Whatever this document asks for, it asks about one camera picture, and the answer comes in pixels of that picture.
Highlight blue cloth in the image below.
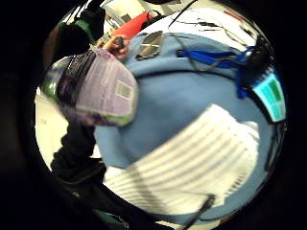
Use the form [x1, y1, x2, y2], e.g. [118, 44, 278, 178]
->
[94, 32, 280, 225]

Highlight black cable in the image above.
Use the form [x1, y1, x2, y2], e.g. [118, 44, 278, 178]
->
[183, 193, 217, 230]

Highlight thin grey cable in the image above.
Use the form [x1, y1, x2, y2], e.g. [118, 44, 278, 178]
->
[166, 33, 248, 73]

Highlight blue strap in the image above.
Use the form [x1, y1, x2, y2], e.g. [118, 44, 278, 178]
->
[176, 46, 257, 100]

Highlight purple printed packet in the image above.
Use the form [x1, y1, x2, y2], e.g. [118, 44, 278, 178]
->
[41, 47, 140, 127]

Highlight black round device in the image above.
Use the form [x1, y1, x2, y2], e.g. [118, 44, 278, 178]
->
[243, 34, 273, 88]

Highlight red flat object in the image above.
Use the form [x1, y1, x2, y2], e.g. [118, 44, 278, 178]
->
[112, 11, 155, 40]

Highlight white striped cloth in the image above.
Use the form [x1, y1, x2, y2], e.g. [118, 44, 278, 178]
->
[104, 103, 261, 216]

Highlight silver foil packet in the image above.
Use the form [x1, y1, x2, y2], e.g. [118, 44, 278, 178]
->
[135, 30, 165, 61]

